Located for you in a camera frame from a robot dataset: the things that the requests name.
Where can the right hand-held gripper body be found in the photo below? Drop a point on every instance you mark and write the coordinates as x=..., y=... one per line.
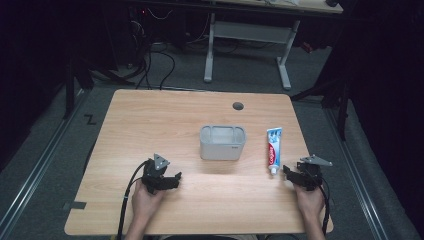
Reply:
x=311, y=173

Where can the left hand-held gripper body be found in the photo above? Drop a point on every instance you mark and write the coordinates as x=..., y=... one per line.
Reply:
x=156, y=173

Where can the person's left hand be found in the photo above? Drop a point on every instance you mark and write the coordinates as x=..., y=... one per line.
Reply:
x=145, y=201

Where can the person's right hand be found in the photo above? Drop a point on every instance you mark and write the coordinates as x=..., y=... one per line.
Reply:
x=310, y=201

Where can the white blue toothpaste tube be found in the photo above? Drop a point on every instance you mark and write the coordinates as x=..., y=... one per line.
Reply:
x=274, y=150

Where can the grey plastic storage box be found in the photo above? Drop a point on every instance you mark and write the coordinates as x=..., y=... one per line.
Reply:
x=222, y=146

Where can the black metal stand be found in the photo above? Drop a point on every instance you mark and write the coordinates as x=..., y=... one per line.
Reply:
x=343, y=110
x=69, y=90

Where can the white-framed wooden desk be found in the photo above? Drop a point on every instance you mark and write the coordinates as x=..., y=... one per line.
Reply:
x=253, y=33

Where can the metal floor rail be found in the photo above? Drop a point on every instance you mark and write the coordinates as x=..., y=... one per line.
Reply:
x=360, y=180
x=36, y=166

